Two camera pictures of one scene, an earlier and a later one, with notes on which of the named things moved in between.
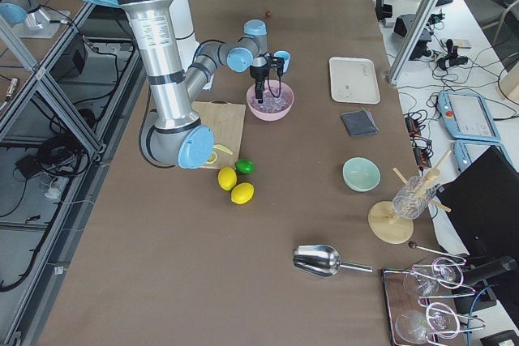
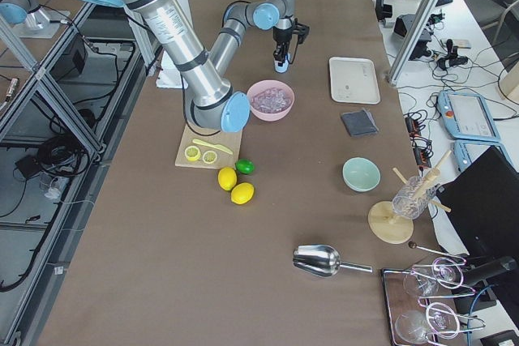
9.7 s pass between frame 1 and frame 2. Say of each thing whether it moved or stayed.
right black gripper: moved
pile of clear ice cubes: stayed
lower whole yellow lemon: stayed
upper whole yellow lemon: stayed
